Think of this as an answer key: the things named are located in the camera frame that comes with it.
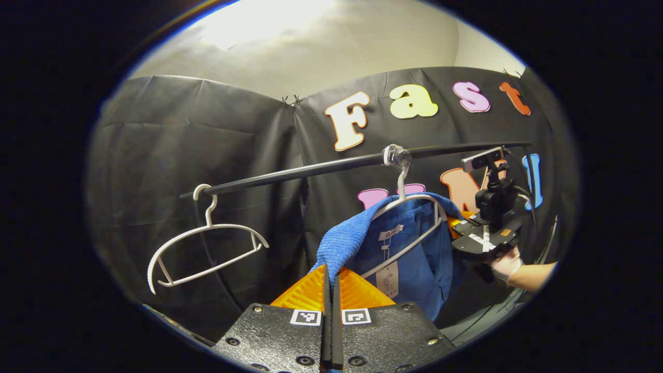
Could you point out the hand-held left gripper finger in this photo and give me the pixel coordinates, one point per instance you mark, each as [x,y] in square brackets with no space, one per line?
[337,321]
[326,321]

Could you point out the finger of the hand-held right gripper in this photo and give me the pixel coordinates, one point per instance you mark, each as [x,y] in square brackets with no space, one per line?
[461,224]

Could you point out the white plastic hanger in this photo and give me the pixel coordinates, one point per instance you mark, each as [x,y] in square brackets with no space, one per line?
[401,186]
[209,215]

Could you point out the clear tape wad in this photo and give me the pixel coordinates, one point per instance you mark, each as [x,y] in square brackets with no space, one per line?
[396,155]

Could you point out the black backdrop cloth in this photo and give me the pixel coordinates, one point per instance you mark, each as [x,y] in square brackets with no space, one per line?
[181,134]

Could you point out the black clothes rail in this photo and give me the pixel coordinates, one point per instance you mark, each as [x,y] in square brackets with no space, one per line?
[311,171]

